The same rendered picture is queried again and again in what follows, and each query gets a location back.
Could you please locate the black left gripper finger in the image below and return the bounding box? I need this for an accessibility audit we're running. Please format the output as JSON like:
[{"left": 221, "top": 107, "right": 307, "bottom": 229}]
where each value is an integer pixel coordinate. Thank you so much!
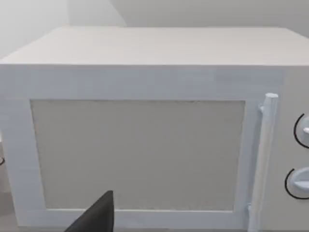
[{"left": 63, "top": 190, "right": 114, "bottom": 232}]

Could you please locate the pale microwave door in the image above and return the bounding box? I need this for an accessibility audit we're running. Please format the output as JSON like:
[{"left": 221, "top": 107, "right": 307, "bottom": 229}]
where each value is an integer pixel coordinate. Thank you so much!
[{"left": 0, "top": 64, "right": 285, "bottom": 230}]

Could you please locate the pale microwave oven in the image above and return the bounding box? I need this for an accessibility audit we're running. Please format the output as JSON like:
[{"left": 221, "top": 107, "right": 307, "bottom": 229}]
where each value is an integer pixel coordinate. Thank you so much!
[{"left": 0, "top": 26, "right": 309, "bottom": 232}]

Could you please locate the pale round microwave knob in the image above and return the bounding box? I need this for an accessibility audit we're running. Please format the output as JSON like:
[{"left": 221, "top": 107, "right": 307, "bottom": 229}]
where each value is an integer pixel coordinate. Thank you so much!
[
  {"left": 294, "top": 113, "right": 309, "bottom": 148},
  {"left": 284, "top": 168, "right": 309, "bottom": 200}
]

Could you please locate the pale microwave door handle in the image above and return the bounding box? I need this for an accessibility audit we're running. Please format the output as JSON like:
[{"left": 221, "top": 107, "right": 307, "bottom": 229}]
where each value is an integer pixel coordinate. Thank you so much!
[{"left": 246, "top": 92, "right": 279, "bottom": 232}]

